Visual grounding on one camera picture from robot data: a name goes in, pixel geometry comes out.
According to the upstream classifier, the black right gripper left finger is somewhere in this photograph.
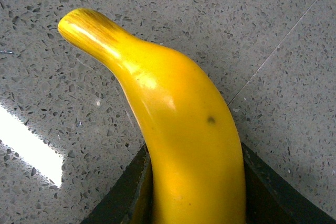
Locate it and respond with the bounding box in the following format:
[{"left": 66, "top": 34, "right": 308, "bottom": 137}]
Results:
[{"left": 82, "top": 145, "right": 153, "bottom": 224}]

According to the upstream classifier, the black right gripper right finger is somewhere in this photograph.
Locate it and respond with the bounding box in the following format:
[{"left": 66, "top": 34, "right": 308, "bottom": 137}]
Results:
[{"left": 242, "top": 143, "right": 335, "bottom": 223}]

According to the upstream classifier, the yellow banana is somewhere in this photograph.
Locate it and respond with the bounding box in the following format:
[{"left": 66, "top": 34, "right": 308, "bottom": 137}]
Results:
[{"left": 58, "top": 8, "right": 246, "bottom": 223}]

